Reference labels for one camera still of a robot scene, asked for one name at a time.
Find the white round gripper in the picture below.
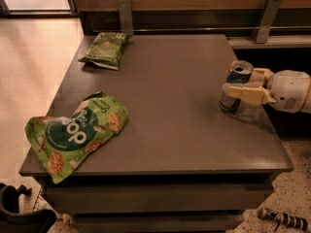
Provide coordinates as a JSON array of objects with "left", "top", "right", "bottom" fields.
[{"left": 225, "top": 68, "right": 311, "bottom": 114}]

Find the blue silver redbull can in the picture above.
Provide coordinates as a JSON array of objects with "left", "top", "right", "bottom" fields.
[{"left": 220, "top": 60, "right": 254, "bottom": 112}]

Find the green jalapeno chip bag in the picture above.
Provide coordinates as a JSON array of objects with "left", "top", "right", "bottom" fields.
[{"left": 79, "top": 32, "right": 130, "bottom": 70}]

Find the large green pop snack bag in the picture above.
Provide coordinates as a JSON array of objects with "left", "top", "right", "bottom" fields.
[{"left": 25, "top": 92, "right": 128, "bottom": 184}]

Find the grey drawer cabinet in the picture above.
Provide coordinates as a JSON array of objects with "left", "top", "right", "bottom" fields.
[{"left": 20, "top": 35, "right": 293, "bottom": 233}]

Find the black white striped tool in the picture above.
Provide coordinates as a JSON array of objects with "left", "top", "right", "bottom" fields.
[{"left": 257, "top": 207, "right": 311, "bottom": 233}]

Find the right metal wall bracket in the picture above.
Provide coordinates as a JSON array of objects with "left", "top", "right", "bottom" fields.
[{"left": 252, "top": 0, "right": 282, "bottom": 44}]

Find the metal wall bracket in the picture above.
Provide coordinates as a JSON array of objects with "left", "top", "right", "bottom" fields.
[
  {"left": 252, "top": 0, "right": 282, "bottom": 44},
  {"left": 118, "top": 0, "right": 133, "bottom": 35}
]

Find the left metal wall bracket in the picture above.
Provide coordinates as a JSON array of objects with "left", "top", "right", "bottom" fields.
[{"left": 118, "top": 0, "right": 133, "bottom": 35}]

